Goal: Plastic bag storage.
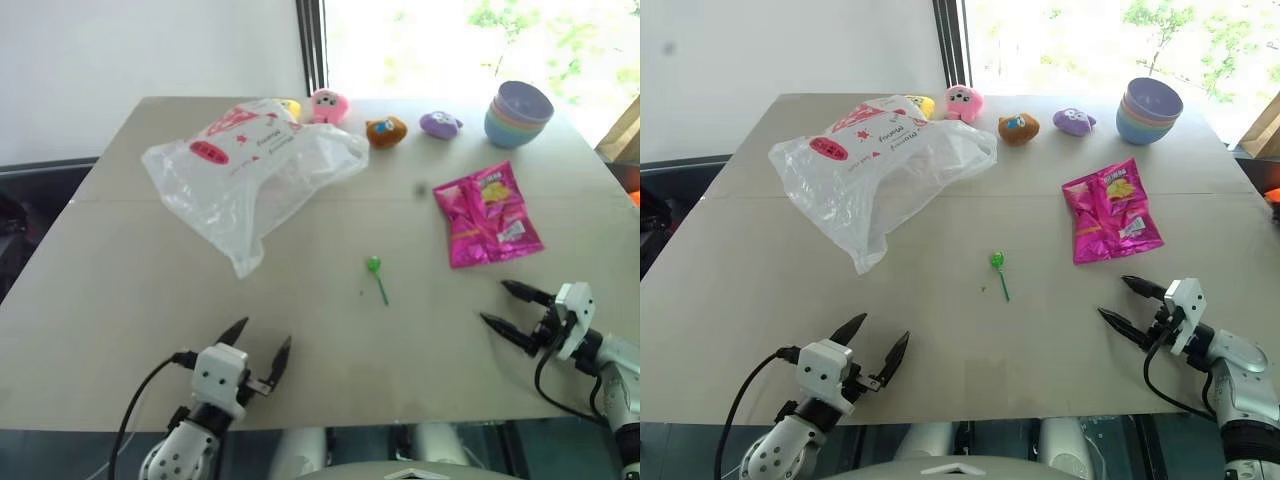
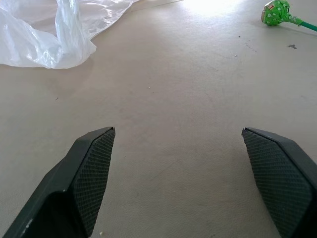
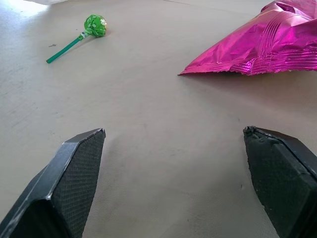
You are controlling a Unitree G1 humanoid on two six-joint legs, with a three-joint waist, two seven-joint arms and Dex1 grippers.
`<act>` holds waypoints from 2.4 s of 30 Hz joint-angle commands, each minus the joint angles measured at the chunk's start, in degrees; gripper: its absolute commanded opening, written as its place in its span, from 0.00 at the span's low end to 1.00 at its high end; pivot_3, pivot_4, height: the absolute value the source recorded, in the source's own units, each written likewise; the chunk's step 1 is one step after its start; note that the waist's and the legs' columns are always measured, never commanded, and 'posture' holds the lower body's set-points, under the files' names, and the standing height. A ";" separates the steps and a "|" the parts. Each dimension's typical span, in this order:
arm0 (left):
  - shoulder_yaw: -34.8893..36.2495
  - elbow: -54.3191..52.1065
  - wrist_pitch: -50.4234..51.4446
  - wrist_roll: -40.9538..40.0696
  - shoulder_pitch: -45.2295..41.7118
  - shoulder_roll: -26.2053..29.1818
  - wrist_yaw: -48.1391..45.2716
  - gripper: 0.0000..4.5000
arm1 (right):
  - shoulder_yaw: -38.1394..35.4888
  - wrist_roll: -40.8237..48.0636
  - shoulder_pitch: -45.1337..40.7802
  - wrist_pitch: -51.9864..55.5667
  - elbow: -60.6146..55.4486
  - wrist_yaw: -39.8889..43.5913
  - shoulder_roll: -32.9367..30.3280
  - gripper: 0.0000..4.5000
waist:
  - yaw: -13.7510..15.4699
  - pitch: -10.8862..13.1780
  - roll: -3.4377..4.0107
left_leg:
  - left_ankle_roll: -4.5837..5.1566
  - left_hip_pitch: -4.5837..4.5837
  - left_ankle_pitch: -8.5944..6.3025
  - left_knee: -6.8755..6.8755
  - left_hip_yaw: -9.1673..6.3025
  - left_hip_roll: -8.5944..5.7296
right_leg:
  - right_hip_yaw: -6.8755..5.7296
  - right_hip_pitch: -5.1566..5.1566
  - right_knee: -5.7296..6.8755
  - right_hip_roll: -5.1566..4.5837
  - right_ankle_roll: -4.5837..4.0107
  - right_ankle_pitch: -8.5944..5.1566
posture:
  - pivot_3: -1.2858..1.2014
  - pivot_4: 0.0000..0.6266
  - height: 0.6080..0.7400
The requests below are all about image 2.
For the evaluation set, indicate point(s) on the clear white plastic bag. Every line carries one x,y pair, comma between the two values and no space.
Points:
47,32

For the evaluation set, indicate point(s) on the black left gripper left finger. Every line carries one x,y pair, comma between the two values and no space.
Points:
74,188

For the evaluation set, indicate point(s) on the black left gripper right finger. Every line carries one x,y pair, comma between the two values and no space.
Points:
280,178

